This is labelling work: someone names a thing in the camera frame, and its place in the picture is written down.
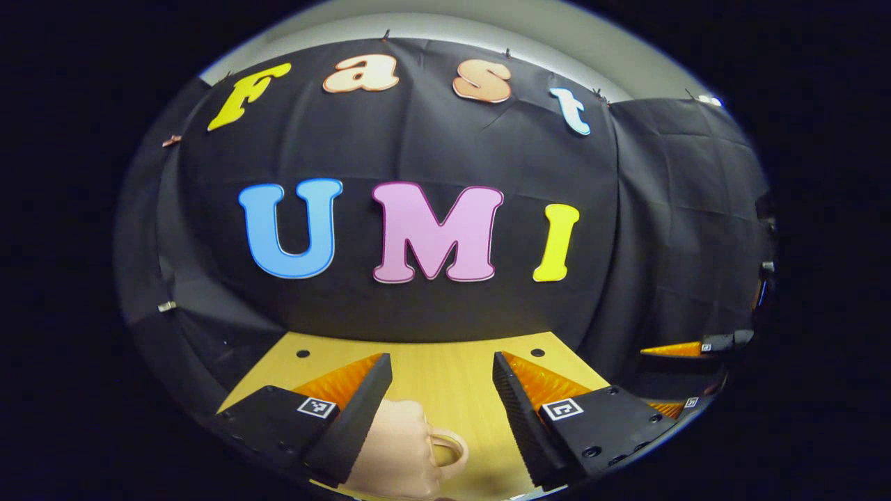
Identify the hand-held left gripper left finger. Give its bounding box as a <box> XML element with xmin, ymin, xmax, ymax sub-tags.
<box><xmin>202</xmin><ymin>352</ymin><xmax>394</xmax><ymax>488</ymax></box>

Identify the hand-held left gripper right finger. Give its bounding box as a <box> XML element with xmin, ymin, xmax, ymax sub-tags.
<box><xmin>492</xmin><ymin>351</ymin><xmax>675</xmax><ymax>489</ymax></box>

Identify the pink suitcase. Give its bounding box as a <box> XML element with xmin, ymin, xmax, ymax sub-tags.
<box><xmin>343</xmin><ymin>399</ymin><xmax>469</xmax><ymax>500</ymax></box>

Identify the black backdrop cloth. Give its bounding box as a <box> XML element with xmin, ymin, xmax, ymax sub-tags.
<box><xmin>115</xmin><ymin>36</ymin><xmax>777</xmax><ymax>418</ymax></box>

